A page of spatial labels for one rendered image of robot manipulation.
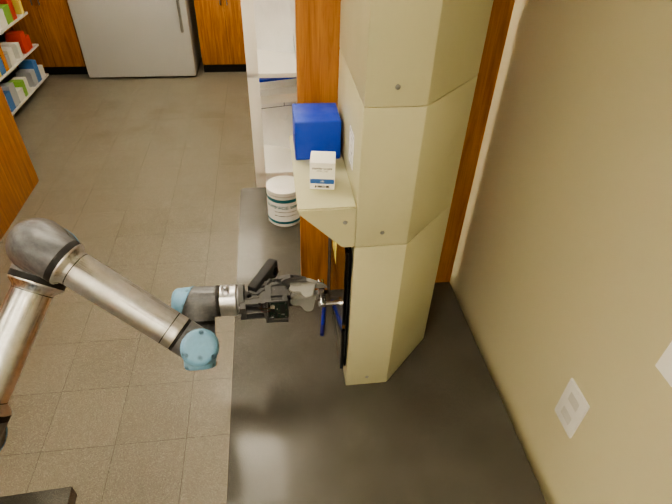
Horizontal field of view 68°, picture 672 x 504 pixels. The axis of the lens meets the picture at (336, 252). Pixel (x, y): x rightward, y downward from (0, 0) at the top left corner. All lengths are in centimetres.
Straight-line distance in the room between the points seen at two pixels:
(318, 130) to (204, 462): 165
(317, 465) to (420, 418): 28
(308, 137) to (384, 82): 29
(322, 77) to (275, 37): 107
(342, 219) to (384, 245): 12
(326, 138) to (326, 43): 23
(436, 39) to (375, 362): 79
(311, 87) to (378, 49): 43
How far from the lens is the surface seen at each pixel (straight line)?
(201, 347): 105
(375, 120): 88
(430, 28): 85
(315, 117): 110
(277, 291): 119
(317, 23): 120
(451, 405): 138
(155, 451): 245
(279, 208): 182
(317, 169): 99
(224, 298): 119
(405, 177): 95
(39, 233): 113
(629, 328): 99
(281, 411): 133
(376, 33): 83
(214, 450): 239
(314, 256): 151
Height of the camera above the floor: 205
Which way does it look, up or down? 39 degrees down
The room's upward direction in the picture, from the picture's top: 2 degrees clockwise
